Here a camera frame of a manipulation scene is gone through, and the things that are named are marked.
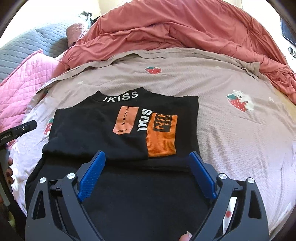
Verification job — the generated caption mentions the black sweater orange cuffs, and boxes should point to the black sweater orange cuffs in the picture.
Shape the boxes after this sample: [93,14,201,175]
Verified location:
[25,88,208,240]

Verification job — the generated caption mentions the left hand red nails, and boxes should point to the left hand red nails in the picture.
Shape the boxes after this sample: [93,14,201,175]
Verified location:
[6,157,14,185]

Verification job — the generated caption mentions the right hand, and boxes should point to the right hand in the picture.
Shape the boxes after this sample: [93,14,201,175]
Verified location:
[179,232,192,241]

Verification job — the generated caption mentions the pink quilted pillow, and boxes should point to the pink quilted pillow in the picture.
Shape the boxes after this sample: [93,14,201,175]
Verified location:
[1,50,64,132]

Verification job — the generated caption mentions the mauve strawberry print blanket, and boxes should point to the mauve strawberry print blanket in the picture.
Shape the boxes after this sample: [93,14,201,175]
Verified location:
[11,48,295,237]

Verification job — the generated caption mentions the grey quilted headboard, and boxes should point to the grey quilted headboard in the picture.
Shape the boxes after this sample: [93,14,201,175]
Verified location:
[1,24,70,81]

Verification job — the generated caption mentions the mauve small pillow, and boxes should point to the mauve small pillow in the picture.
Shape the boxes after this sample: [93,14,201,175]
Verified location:
[66,23,89,47]

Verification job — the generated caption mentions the coral red duvet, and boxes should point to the coral red duvet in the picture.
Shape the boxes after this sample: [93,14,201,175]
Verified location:
[60,1,295,101]

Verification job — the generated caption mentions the black tv monitor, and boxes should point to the black tv monitor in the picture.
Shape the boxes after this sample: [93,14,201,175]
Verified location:
[280,19,296,46]

